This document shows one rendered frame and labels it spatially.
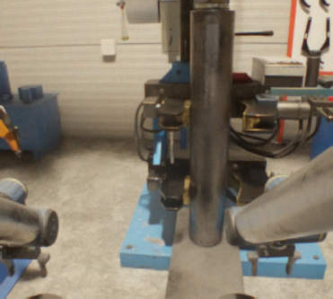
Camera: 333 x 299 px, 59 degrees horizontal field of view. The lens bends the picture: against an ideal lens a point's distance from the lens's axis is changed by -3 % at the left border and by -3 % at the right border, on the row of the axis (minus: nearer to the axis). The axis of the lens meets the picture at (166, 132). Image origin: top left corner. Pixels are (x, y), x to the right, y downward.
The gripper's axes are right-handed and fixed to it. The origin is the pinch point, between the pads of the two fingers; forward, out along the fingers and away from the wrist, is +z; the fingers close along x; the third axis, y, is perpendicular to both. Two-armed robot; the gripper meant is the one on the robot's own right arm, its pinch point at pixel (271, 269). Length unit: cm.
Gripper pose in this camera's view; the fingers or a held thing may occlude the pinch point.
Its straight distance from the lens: 129.2
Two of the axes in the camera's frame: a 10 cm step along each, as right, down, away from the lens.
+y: 0.0, 3.5, -9.4
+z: 0.2, 9.4, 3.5
